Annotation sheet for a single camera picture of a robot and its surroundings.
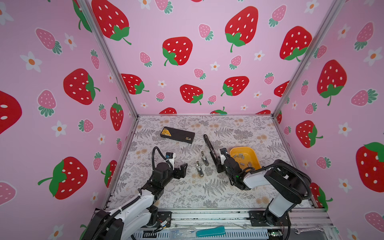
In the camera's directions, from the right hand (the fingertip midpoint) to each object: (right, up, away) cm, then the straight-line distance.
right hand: (216, 157), depth 92 cm
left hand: (-21, -2, -6) cm, 22 cm away
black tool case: (-26, +14, +16) cm, 34 cm away
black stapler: (0, -1, +4) cm, 4 cm away
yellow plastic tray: (+21, -1, +6) cm, 22 cm away
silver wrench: (+38, -31, -21) cm, 53 cm away
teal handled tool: (-1, -31, -21) cm, 37 cm away
